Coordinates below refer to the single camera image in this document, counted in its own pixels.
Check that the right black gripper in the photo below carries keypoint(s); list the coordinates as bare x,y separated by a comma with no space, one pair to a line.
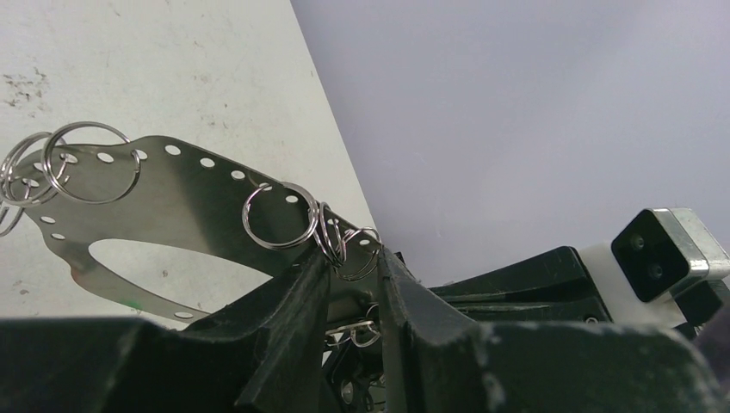
553,286

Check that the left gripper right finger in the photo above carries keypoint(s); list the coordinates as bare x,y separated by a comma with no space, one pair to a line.
438,360

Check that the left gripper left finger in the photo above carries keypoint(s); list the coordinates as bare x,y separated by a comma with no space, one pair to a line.
261,353

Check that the metal key holder ring plate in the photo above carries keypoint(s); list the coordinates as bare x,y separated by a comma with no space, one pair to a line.
164,191

